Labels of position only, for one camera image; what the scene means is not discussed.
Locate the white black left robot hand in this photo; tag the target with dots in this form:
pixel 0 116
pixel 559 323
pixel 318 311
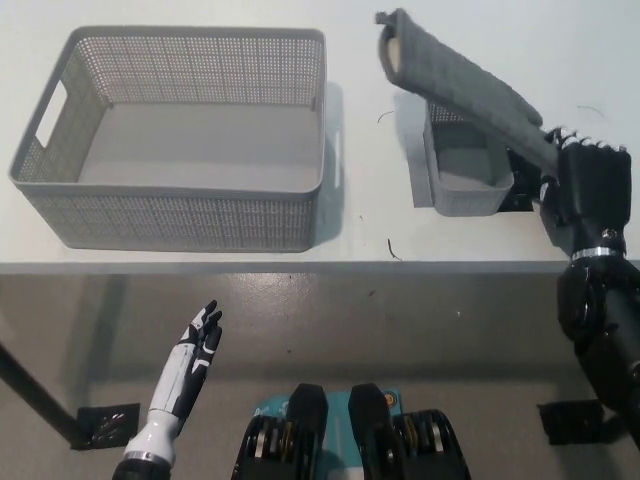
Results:
pixel 180 380

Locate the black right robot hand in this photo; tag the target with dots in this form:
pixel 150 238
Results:
pixel 595 190

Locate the grey quilted oven glove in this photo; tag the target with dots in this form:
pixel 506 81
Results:
pixel 450 75

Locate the black tape patch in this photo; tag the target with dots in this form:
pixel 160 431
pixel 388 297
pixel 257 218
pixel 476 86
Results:
pixel 520 200

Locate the thin curved black thread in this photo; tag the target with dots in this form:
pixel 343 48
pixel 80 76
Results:
pixel 592 108
pixel 385 115

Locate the small grey perforated basket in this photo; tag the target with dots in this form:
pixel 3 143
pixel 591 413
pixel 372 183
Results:
pixel 470 200

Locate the black table leg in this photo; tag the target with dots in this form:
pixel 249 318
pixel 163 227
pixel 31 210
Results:
pixel 35 395

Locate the large grey perforated basket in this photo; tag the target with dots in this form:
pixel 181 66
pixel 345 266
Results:
pixel 200 220

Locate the robot legs with teal base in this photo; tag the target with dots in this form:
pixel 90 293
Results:
pixel 370 440

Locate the short black thread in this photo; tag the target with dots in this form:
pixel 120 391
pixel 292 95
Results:
pixel 394 251

